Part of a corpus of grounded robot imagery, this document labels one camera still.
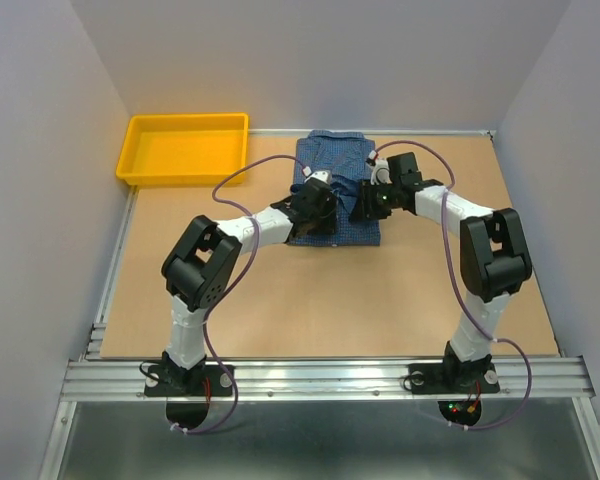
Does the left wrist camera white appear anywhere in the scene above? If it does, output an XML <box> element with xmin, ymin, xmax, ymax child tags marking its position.
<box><xmin>301</xmin><ymin>166</ymin><xmax>332</xmax><ymax>185</ymax></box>

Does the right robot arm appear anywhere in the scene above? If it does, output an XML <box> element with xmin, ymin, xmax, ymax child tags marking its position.
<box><xmin>350</xmin><ymin>151</ymin><xmax>533</xmax><ymax>391</ymax></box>

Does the aluminium mounting rail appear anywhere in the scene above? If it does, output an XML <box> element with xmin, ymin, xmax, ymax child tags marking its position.
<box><xmin>60</xmin><ymin>324</ymin><xmax>595</xmax><ymax>402</ymax></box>

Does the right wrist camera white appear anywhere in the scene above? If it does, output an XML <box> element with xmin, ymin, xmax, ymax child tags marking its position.
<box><xmin>366</xmin><ymin>150</ymin><xmax>391</xmax><ymax>185</ymax></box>

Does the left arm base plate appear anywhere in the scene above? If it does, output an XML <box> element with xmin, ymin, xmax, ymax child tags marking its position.
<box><xmin>139</xmin><ymin>362</ymin><xmax>234</xmax><ymax>398</ymax></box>

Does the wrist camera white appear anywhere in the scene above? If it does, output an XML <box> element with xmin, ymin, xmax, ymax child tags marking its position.
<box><xmin>366</xmin><ymin>150</ymin><xmax>391</xmax><ymax>185</ymax></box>
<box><xmin>301</xmin><ymin>166</ymin><xmax>332</xmax><ymax>185</ymax></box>

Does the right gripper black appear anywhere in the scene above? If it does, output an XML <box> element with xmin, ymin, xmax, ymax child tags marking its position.
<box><xmin>347</xmin><ymin>179</ymin><xmax>401</xmax><ymax>221</ymax></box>

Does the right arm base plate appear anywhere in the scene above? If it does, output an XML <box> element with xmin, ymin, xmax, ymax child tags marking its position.
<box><xmin>407</xmin><ymin>362</ymin><xmax>500</xmax><ymax>395</ymax></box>

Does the yellow plastic bin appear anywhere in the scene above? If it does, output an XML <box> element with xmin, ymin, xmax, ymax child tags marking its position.
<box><xmin>115</xmin><ymin>112</ymin><xmax>249</xmax><ymax>187</ymax></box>

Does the blue plaid long sleeve shirt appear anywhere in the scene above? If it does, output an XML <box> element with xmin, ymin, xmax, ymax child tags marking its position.
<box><xmin>291</xmin><ymin>130</ymin><xmax>381</xmax><ymax>247</ymax></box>

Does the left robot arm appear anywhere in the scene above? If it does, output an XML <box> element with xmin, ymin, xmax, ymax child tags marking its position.
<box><xmin>154</xmin><ymin>170</ymin><xmax>336</xmax><ymax>394</ymax></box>

